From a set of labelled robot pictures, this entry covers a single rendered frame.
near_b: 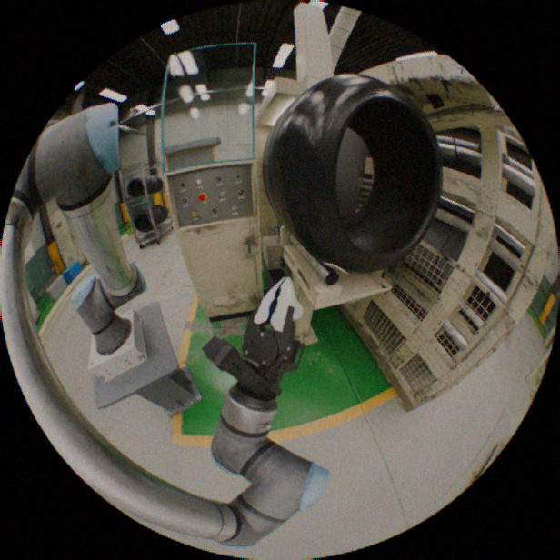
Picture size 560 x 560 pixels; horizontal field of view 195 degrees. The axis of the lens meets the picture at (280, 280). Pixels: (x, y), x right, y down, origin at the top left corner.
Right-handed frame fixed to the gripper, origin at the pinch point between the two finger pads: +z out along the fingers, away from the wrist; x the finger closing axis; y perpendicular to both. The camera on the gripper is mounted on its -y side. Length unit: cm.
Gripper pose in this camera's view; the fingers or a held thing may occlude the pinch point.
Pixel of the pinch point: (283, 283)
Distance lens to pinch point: 27.0
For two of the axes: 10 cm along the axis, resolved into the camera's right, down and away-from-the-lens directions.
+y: 5.8, 4.0, 7.1
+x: 7.6, 0.6, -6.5
